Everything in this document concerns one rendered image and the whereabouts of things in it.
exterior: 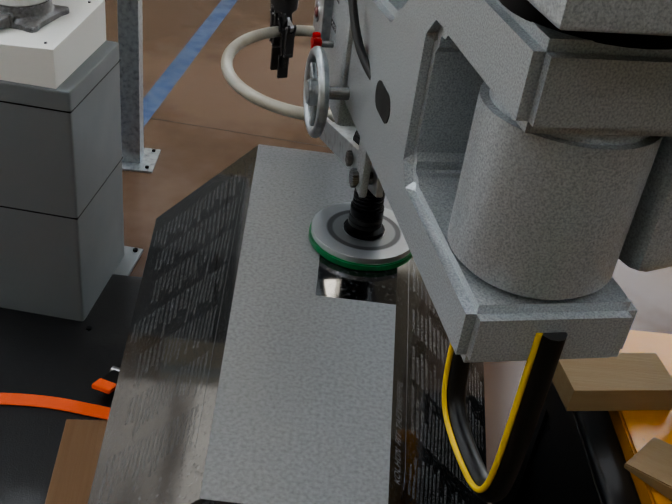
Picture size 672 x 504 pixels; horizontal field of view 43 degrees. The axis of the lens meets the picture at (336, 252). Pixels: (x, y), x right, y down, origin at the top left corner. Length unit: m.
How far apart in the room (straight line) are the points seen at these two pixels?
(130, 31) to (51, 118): 1.07
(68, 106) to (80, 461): 0.93
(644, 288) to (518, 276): 2.58
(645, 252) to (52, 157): 1.86
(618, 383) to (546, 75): 0.91
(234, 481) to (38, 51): 1.47
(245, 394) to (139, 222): 2.02
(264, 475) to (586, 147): 0.67
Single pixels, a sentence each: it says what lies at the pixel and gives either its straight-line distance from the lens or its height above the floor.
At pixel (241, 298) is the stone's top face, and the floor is 0.85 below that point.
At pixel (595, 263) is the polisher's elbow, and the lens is 0.93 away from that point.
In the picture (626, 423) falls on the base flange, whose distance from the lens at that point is 1.60.
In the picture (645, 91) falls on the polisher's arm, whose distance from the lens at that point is 0.83.
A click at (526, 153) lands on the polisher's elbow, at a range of 0.85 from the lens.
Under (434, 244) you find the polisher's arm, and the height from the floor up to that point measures 1.26.
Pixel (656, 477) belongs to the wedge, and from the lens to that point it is 1.50.
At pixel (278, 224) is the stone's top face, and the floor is 0.85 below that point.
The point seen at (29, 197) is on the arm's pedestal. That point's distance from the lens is 2.63.
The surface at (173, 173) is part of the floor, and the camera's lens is 3.65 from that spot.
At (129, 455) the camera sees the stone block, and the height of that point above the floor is 0.72.
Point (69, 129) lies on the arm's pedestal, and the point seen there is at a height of 0.69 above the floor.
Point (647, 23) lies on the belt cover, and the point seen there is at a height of 1.60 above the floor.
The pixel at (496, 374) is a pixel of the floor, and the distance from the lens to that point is 2.83.
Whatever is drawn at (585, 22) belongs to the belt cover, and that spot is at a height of 1.60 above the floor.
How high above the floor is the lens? 1.80
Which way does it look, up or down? 34 degrees down
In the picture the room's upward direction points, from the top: 8 degrees clockwise
